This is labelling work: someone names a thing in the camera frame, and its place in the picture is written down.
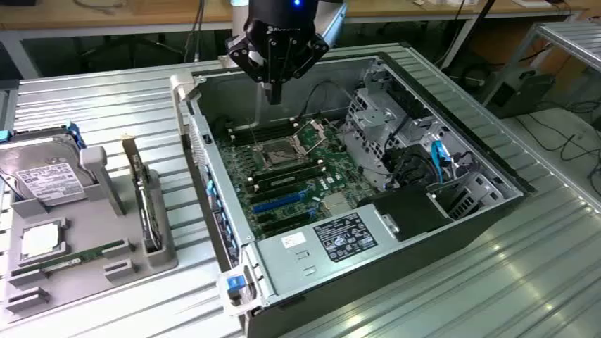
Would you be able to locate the black RAM slot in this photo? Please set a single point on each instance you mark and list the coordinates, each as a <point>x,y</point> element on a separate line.
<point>256,183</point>
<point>259,178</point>
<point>263,127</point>
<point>263,124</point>
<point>263,132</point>
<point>259,172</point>
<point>259,175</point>

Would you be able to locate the blue expansion slot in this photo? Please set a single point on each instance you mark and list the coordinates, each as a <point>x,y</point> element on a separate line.
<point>268,207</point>

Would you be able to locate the open black PC case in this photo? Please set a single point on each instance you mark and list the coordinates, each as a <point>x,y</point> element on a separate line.
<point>469,246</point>

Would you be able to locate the metal disk bay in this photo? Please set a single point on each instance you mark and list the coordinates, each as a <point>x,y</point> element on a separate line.
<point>474,190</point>

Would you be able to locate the metal drive cage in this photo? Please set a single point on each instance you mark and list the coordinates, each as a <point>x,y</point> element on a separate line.
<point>376,123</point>

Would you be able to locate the CPU socket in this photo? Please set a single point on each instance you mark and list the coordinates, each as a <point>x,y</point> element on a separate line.
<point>279,155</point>

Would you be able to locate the black graphics card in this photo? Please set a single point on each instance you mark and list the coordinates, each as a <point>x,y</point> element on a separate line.
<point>143,197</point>

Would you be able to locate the metal socket cover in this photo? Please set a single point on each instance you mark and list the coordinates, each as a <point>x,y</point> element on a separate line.
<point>309,134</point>

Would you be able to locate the silver hard disk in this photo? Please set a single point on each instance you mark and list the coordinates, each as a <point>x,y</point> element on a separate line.
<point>41,176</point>

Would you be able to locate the silver CPU chip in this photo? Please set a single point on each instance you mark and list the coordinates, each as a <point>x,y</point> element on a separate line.
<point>41,239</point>

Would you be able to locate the blue case latch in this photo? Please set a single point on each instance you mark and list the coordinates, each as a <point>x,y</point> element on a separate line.
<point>235,283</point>

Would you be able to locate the black plastic shroud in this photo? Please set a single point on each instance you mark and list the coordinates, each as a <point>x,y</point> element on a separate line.
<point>408,211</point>

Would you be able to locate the installed RAM stick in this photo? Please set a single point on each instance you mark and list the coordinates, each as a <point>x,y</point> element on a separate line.
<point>290,177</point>

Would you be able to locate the green motherboard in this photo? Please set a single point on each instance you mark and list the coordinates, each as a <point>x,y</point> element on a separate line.
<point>328,176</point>

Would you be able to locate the aluminium slat table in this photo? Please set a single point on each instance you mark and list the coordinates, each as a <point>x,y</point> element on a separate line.
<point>568,38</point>

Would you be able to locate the silver chipset heatsink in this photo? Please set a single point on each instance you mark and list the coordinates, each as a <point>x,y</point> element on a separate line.
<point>336,203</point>

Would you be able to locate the green RAM stick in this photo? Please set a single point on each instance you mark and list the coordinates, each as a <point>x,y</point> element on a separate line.
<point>61,261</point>

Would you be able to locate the wooden desk white frame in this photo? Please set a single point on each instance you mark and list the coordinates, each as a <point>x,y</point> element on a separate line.
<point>93,19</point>

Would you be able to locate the thin metal locking lever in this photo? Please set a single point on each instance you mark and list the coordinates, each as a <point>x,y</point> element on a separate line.
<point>255,135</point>

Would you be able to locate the blue disk carrier bracket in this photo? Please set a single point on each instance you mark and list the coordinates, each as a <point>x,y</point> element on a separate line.
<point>76,135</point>

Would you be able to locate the grey parts rack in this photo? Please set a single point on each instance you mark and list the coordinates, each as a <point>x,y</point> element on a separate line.
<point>117,225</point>

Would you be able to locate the grey metal power supply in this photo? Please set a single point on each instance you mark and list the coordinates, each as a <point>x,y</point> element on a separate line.
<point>290,260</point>

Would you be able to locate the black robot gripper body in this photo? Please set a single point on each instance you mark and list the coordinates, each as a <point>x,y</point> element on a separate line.
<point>281,17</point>

